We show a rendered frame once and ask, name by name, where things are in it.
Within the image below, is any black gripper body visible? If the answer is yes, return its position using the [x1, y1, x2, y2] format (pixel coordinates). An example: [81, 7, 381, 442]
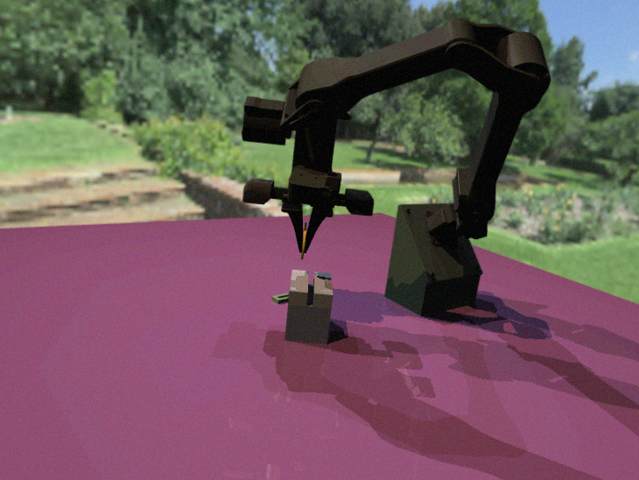
[242, 147, 374, 216]

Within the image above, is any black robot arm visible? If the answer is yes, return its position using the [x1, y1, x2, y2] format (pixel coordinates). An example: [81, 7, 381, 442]
[242, 18, 551, 249]

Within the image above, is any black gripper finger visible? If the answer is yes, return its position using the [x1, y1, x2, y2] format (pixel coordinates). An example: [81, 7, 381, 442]
[304, 207, 334, 253]
[281, 203, 303, 253]

